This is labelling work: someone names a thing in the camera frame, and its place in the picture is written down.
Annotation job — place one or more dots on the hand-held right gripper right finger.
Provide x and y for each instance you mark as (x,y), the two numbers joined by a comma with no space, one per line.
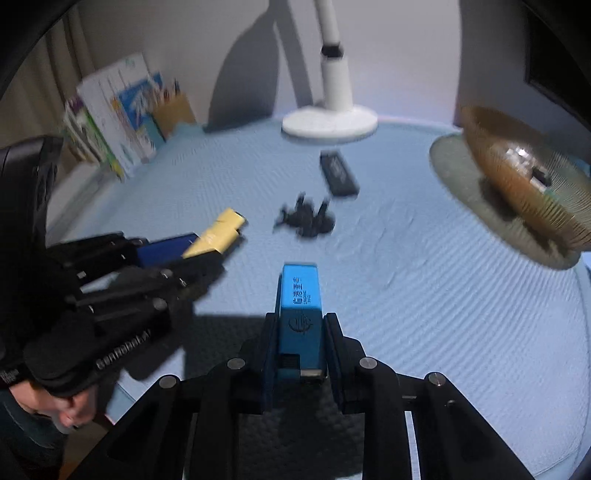
(333,355)

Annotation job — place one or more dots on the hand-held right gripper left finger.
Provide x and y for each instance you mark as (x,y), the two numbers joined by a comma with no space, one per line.
(268,355)

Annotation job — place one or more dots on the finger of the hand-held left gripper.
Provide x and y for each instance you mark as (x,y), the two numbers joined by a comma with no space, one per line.
(161,249)
(184,277)

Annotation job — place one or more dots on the blue box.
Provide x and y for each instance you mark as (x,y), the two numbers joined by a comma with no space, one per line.
(300,314)

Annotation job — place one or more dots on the yellow small block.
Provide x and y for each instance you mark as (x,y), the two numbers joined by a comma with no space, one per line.
(217,233)

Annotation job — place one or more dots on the black lighter with gold cap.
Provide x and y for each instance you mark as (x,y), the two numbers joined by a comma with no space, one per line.
(339,174)

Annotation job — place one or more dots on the wooden bowl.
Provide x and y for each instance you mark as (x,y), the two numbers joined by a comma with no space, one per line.
(521,203)

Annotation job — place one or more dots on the small white box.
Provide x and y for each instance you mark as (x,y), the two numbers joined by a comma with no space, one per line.
(521,154)

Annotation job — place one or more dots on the person's left hand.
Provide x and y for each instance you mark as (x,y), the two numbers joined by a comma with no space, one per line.
(64,410)

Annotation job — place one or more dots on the light blue table mat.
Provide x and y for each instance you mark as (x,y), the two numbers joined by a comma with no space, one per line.
(415,300)

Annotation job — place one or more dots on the person's dark trousers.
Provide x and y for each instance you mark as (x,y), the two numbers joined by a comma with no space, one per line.
(23,438)

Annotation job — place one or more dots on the green-edged picture book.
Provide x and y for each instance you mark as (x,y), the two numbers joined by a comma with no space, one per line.
(87,138)

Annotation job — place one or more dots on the brown cardboard pen holder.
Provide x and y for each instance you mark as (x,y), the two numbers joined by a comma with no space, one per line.
(175,115)

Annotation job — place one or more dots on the black toy figure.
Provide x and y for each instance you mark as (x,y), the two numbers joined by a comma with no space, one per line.
(307,219)

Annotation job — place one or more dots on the white blue picture book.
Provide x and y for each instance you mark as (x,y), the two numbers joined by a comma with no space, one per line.
(120,110)

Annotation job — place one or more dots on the beige curtain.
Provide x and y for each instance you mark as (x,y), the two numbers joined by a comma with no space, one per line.
(41,92)

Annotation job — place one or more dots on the white desk lamp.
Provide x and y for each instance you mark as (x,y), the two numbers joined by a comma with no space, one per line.
(332,124)

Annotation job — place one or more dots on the grey round mat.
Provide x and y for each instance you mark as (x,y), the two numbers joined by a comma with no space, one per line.
(461,175)

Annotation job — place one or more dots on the small black object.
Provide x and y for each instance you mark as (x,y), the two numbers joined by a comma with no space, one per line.
(540,177)

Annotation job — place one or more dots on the dark monitor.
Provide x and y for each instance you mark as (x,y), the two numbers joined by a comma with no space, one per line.
(563,55)

